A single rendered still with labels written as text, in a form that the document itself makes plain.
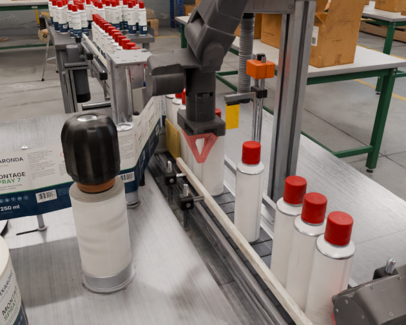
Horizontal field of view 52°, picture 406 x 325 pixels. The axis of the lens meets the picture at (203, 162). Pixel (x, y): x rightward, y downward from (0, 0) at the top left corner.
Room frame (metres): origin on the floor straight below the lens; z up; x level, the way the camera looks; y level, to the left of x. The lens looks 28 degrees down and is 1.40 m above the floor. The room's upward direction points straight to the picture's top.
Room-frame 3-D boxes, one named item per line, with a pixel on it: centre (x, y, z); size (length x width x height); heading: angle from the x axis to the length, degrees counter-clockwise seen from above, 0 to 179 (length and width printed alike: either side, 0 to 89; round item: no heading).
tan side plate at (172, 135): (1.00, 0.08, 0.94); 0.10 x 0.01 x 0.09; 22
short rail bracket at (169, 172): (0.87, 0.06, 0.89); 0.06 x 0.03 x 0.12; 112
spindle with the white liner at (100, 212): (0.56, 0.17, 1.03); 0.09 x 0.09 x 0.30
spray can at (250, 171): (0.67, -0.09, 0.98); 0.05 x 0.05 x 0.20
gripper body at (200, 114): (0.75, 0.00, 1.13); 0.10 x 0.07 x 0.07; 22
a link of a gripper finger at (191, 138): (0.76, 0.01, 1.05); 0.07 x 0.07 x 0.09; 22
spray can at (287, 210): (0.54, -0.14, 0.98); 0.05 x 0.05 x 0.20
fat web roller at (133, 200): (0.79, 0.16, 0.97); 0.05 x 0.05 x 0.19
